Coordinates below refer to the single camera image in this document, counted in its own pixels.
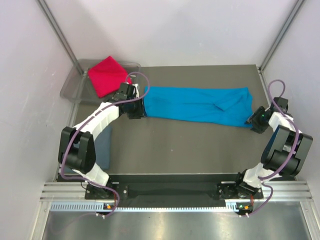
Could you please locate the bright blue t-shirt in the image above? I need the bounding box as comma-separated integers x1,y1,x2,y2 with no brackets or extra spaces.
143,86,253,128

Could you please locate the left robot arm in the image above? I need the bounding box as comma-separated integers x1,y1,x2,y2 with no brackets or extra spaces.
58,83,145,199

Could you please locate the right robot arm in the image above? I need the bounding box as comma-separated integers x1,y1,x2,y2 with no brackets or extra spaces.
233,97,313,198

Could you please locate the folded red t-shirt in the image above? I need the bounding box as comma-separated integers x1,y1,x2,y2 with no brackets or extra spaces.
87,56,128,98

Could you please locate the folded dark blue t-shirt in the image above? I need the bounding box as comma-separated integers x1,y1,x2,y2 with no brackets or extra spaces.
94,126,112,170

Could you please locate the clear grey plastic bin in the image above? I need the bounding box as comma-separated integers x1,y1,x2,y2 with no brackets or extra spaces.
59,58,142,106

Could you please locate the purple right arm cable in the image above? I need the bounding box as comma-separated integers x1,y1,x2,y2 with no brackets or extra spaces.
252,79,301,216

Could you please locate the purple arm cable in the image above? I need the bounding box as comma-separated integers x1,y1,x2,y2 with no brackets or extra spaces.
59,71,150,218
252,79,301,216

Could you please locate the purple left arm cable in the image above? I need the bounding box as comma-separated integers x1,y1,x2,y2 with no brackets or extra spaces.
59,71,150,218

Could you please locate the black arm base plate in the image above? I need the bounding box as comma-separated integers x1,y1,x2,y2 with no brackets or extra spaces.
84,181,263,201

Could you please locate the right corner aluminium post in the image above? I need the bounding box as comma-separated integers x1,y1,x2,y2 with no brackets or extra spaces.
258,0,307,74

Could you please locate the corner aluminium post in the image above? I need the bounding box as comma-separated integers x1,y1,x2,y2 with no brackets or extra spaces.
258,0,307,74
36,0,84,75

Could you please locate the slotted cable duct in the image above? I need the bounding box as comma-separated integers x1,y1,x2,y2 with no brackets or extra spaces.
50,202,253,213

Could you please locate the aluminium rail frame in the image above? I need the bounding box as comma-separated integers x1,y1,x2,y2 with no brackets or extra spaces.
40,180,313,202

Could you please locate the left corner aluminium post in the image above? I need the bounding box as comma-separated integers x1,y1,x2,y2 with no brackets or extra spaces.
36,0,84,75

